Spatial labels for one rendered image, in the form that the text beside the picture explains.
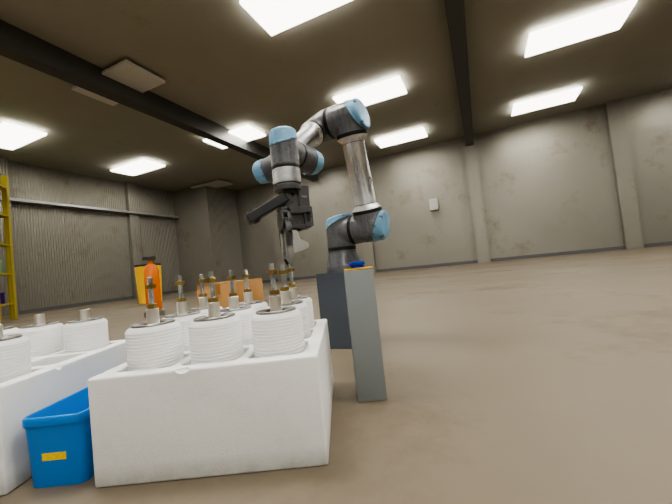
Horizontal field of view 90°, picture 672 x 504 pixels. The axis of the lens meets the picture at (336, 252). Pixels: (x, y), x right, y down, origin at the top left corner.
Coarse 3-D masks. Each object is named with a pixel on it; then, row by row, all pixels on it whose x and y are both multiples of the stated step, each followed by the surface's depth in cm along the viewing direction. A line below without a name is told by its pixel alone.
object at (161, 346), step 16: (128, 336) 60; (144, 336) 59; (160, 336) 60; (176, 336) 63; (128, 352) 60; (144, 352) 59; (160, 352) 60; (176, 352) 62; (128, 368) 60; (144, 368) 59
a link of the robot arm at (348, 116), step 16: (336, 112) 122; (352, 112) 119; (336, 128) 124; (352, 128) 122; (352, 144) 124; (352, 160) 125; (352, 176) 127; (368, 176) 127; (352, 192) 130; (368, 192) 127; (368, 208) 127; (352, 224) 131; (368, 224) 127; (384, 224) 129; (368, 240) 131
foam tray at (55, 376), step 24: (48, 360) 81; (72, 360) 73; (96, 360) 80; (120, 360) 89; (0, 384) 59; (24, 384) 61; (48, 384) 66; (72, 384) 72; (0, 408) 57; (24, 408) 61; (0, 432) 57; (24, 432) 60; (0, 456) 56; (24, 456) 60; (0, 480) 56; (24, 480) 60
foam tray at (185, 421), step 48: (96, 384) 56; (144, 384) 56; (192, 384) 56; (240, 384) 56; (288, 384) 56; (96, 432) 56; (144, 432) 56; (192, 432) 55; (240, 432) 55; (288, 432) 55; (96, 480) 55; (144, 480) 55
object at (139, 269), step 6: (144, 264) 612; (156, 264) 624; (138, 270) 612; (138, 276) 613; (138, 282) 614; (138, 288) 615; (144, 288) 612; (138, 294) 617; (144, 294) 612; (144, 300) 612
